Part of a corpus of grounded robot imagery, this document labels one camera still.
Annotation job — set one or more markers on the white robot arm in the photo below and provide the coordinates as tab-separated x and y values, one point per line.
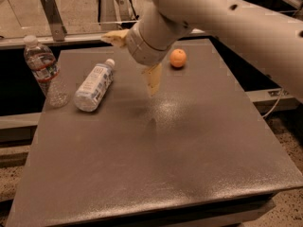
270	41

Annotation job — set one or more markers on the metal horizontal rail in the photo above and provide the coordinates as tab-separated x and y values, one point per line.
69	39

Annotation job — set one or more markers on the blue label plastic bottle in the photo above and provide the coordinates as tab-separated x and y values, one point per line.
94	87

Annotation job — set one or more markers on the left metal bracket post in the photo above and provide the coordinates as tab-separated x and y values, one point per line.
54	19

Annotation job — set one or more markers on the clear water bottle red label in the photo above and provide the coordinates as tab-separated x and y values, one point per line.
46	70

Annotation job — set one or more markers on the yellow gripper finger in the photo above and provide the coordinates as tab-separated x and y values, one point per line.
116	38
152	78

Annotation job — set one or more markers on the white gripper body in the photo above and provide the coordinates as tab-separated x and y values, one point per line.
137	48

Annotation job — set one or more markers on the orange fruit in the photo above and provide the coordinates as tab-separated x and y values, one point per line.
178	58

